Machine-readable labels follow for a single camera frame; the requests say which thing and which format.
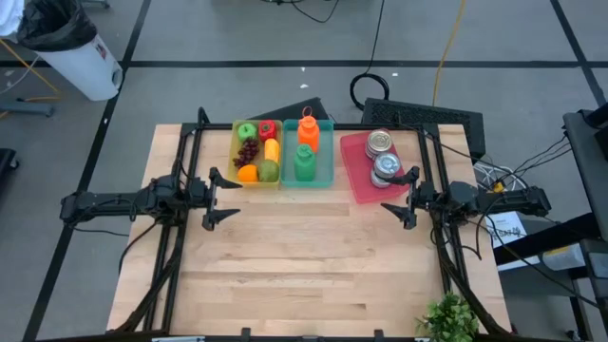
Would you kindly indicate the black bin liner bag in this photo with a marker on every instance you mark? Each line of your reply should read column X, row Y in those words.
column 54, row 24

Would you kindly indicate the white cloth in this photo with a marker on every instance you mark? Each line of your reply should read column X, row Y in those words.
column 9, row 14

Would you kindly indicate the olive green toy pear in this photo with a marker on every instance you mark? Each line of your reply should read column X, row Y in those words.
column 269, row 171

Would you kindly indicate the teal plastic tray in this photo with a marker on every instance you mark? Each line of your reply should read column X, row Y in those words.
column 328, row 157

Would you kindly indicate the black metal rig frame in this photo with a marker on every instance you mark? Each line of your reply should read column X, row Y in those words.
column 214, row 127

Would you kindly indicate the grey stand foot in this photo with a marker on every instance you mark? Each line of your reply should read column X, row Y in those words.
column 28, row 107

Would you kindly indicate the black equipment cart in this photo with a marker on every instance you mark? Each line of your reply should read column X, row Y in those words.
column 589, row 157

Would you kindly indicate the white printed paper sheet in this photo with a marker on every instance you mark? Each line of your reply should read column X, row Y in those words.
column 515, row 223

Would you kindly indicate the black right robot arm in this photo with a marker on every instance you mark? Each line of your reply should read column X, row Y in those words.
column 513, row 199

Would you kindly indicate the black floor object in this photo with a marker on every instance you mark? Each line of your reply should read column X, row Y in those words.
column 5, row 164

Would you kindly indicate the yellow toy fruit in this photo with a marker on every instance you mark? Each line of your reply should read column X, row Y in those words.
column 272, row 149

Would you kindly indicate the yellow plastic tray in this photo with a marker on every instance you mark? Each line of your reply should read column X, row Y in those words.
column 233, row 142

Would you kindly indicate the dark red toy grapes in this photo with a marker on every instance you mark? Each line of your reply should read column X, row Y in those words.
column 248, row 152

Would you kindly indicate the light grey device box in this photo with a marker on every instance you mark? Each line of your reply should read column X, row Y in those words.
column 563, row 256

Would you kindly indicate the white trash bin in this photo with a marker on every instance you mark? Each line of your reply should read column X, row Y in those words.
column 81, row 71

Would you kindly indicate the green plastic bottle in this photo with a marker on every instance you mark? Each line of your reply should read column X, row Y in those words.
column 304, row 164

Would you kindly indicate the black flat panel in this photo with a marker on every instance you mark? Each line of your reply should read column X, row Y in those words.
column 294, row 110

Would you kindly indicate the blue pink label tin can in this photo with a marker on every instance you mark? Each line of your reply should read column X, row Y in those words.
column 378, row 141

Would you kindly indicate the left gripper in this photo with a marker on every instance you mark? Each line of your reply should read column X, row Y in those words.
column 197, row 192

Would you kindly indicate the red plastic tray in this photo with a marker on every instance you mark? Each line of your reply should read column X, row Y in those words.
column 356, row 166

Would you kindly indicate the orange toy fruit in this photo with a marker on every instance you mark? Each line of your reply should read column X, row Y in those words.
column 247, row 174

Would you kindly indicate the green toy apple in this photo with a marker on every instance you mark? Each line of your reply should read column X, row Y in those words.
column 247, row 131

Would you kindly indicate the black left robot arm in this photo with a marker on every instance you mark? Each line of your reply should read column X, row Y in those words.
column 109, row 202

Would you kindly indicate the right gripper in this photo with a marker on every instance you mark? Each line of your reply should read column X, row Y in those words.
column 432, row 198

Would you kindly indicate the small green potted plant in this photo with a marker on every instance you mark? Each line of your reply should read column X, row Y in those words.
column 449, row 318

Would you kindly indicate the red toy bell pepper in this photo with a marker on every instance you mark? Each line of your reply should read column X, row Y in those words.
column 268, row 129

